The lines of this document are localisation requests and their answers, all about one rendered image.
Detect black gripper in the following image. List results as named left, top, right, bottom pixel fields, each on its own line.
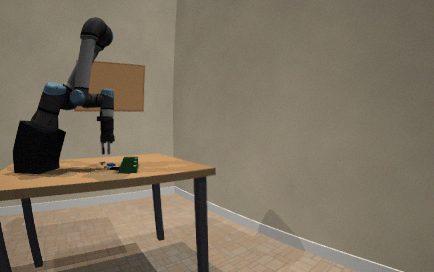
left=97, top=109, right=115, bottom=155

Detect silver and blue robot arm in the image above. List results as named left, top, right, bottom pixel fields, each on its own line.
left=30, top=17, right=114, bottom=132

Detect green three-compartment bin rack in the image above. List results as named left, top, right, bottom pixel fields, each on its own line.
left=119, top=157, right=138, bottom=173

